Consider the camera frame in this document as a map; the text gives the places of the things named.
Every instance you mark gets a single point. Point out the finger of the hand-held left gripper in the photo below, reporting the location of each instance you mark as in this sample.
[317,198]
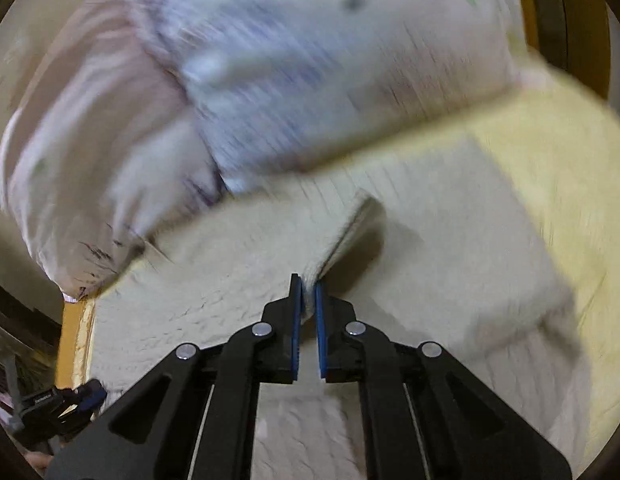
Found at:
[91,394]

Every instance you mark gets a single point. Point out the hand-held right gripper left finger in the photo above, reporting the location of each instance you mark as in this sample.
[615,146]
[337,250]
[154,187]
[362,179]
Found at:
[296,332]

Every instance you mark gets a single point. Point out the bluish floral pillow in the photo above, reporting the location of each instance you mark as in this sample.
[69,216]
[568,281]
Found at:
[315,60]

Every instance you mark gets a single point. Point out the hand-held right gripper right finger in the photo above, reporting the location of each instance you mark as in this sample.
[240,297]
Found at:
[321,332]

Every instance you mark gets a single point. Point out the white pillow with purple sprigs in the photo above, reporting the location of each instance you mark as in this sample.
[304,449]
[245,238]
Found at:
[90,135]

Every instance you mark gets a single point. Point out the dark bed frame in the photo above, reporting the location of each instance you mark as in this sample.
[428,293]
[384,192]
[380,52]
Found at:
[557,10]

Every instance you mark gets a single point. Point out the yellow patterned bed sheet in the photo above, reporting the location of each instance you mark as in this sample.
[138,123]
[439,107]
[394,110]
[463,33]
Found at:
[564,160]

